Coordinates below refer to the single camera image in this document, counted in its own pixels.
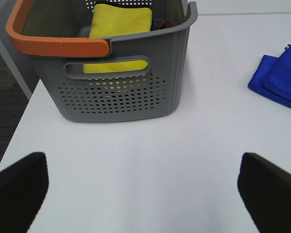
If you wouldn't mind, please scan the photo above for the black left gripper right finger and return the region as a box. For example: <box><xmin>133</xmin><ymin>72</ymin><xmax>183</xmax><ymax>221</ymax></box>
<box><xmin>237</xmin><ymin>152</ymin><xmax>291</xmax><ymax>233</ymax></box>

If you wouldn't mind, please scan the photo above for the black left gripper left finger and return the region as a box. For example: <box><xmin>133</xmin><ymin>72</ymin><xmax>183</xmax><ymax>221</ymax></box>
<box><xmin>0</xmin><ymin>152</ymin><xmax>49</xmax><ymax>233</ymax></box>

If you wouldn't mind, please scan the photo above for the blue towel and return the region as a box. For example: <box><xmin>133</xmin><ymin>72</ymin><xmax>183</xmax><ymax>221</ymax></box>
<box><xmin>248</xmin><ymin>44</ymin><xmax>291</xmax><ymax>108</ymax></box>

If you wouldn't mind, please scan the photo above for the grey perforated plastic basket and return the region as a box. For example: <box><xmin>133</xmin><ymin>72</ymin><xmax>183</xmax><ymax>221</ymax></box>
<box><xmin>26</xmin><ymin>0</ymin><xmax>198</xmax><ymax>122</ymax></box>

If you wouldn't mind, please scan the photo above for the yellow folded towel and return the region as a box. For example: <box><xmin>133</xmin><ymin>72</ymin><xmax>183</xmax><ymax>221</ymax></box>
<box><xmin>83</xmin><ymin>1</ymin><xmax>152</xmax><ymax>73</ymax></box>

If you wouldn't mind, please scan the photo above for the dark red cloth in basket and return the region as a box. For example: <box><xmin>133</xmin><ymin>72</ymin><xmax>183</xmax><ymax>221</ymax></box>
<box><xmin>151</xmin><ymin>19</ymin><xmax>172</xmax><ymax>31</ymax></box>

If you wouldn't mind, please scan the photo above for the orange basket handle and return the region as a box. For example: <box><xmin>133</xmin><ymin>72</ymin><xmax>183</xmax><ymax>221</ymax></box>
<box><xmin>6</xmin><ymin>0</ymin><xmax>110</xmax><ymax>58</ymax></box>

